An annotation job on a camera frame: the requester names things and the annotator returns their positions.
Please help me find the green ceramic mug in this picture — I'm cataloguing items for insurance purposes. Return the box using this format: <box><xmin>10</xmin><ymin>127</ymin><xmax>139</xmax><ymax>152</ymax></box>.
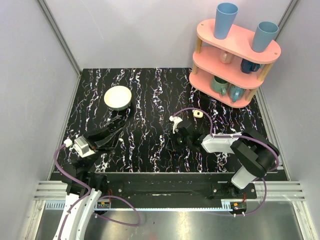
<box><xmin>210</xmin><ymin>76</ymin><xmax>230</xmax><ymax>96</ymax></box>

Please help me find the pink mug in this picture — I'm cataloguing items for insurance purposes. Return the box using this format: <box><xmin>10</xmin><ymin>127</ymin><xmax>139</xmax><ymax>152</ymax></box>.
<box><xmin>219</xmin><ymin>50</ymin><xmax>235</xmax><ymax>64</ymax></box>

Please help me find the white earbud case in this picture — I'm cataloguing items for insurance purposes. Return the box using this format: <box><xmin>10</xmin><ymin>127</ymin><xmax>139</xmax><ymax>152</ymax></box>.
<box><xmin>193</xmin><ymin>110</ymin><xmax>204</xmax><ymax>118</ymax></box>

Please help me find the right blue plastic cup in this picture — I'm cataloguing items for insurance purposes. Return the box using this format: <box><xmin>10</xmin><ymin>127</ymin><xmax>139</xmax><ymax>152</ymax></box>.
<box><xmin>251</xmin><ymin>21</ymin><xmax>279</xmax><ymax>53</ymax></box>

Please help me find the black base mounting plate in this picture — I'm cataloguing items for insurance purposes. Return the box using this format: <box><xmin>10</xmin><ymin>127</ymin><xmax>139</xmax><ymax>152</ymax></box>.
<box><xmin>104</xmin><ymin>172</ymin><xmax>257</xmax><ymax>200</ymax></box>

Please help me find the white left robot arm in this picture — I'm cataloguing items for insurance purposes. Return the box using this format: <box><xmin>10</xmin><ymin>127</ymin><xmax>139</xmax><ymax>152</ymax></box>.
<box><xmin>53</xmin><ymin>125</ymin><xmax>123</xmax><ymax>240</ymax></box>

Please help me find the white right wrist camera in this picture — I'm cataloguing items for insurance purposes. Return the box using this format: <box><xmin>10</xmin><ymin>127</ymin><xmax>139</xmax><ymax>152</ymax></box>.
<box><xmin>169</xmin><ymin>116</ymin><xmax>183</xmax><ymax>134</ymax></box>

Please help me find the light blue mug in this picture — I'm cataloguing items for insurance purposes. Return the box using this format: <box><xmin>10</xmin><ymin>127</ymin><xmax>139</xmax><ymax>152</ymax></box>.
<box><xmin>228</xmin><ymin>84</ymin><xmax>246</xmax><ymax>103</ymax></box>

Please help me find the dark blue mug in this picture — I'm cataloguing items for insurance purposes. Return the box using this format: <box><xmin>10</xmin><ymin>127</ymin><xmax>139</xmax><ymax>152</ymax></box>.
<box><xmin>240</xmin><ymin>59</ymin><xmax>261</xmax><ymax>74</ymax></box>

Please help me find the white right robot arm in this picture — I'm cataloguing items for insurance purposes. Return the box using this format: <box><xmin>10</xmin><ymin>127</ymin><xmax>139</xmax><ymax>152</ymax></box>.
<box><xmin>166</xmin><ymin>123</ymin><xmax>280</xmax><ymax>199</ymax></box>

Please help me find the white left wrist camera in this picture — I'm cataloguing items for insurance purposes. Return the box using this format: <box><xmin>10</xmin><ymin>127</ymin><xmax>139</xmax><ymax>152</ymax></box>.
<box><xmin>63</xmin><ymin>136</ymin><xmax>95</xmax><ymax>158</ymax></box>

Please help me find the cream and green bowl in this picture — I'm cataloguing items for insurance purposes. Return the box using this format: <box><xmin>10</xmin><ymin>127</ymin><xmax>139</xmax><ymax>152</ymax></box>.
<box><xmin>103</xmin><ymin>85</ymin><xmax>132</xmax><ymax>111</ymax></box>

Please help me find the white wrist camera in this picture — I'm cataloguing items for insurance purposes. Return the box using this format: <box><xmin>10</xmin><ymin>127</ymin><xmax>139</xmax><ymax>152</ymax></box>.
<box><xmin>63</xmin><ymin>136</ymin><xmax>95</xmax><ymax>158</ymax></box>
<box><xmin>169</xmin><ymin>116</ymin><xmax>183</xmax><ymax>134</ymax></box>

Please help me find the left blue plastic cup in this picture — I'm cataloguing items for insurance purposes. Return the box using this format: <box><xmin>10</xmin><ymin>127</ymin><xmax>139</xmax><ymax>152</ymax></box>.
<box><xmin>213</xmin><ymin>2</ymin><xmax>238</xmax><ymax>40</ymax></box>

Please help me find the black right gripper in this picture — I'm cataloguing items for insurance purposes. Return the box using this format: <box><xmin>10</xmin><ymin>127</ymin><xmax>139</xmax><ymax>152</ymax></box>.
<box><xmin>166</xmin><ymin>128</ymin><xmax>191</xmax><ymax>152</ymax></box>

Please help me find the blue plastic cup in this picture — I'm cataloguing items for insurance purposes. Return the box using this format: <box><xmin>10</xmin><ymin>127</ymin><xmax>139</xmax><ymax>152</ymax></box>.
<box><xmin>213</xmin><ymin>2</ymin><xmax>238</xmax><ymax>40</ymax></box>
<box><xmin>251</xmin><ymin>21</ymin><xmax>279</xmax><ymax>53</ymax></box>

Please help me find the pink three-tier shelf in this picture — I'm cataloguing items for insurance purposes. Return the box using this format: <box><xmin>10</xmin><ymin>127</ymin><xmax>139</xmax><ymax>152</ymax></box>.
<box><xmin>189</xmin><ymin>19</ymin><xmax>281</xmax><ymax>108</ymax></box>

